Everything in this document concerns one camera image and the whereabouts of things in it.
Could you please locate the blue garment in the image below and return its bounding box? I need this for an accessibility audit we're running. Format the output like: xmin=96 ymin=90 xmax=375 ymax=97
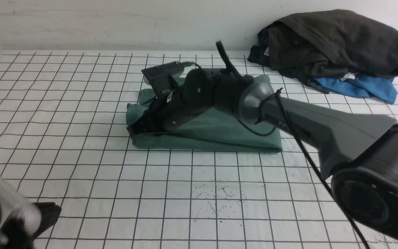
xmin=314 ymin=74 xmax=397 ymax=104

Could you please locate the dark grey crumpled garment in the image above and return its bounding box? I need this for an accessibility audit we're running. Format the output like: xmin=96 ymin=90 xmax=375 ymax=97
xmin=248 ymin=9 xmax=398 ymax=89

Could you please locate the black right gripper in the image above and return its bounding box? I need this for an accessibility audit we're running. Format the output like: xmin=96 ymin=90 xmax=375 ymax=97
xmin=127 ymin=67 xmax=255 ymax=136

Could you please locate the green long sleeve shirt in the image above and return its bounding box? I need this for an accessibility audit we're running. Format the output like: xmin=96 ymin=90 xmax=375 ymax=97
xmin=126 ymin=75 xmax=283 ymax=153

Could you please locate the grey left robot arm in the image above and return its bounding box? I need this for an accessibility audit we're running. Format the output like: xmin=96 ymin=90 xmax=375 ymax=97
xmin=0 ymin=194 xmax=61 ymax=249

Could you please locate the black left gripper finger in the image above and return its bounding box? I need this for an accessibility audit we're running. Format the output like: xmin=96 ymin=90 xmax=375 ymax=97
xmin=30 ymin=202 xmax=61 ymax=239

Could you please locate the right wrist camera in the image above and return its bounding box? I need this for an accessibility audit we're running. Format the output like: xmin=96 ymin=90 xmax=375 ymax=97
xmin=142 ymin=61 xmax=196 ymax=98

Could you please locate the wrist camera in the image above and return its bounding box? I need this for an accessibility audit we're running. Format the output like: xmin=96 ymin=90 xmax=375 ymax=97
xmin=0 ymin=161 xmax=42 ymax=242
xmin=142 ymin=61 xmax=196 ymax=98

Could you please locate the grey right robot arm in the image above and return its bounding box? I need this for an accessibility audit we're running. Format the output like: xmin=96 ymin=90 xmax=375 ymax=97
xmin=127 ymin=66 xmax=398 ymax=241

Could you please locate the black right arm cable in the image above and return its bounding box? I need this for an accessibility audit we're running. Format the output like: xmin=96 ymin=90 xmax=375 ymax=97
xmin=216 ymin=41 xmax=370 ymax=249

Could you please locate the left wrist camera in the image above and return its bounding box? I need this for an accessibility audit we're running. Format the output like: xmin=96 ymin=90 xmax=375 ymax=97
xmin=0 ymin=161 xmax=42 ymax=242

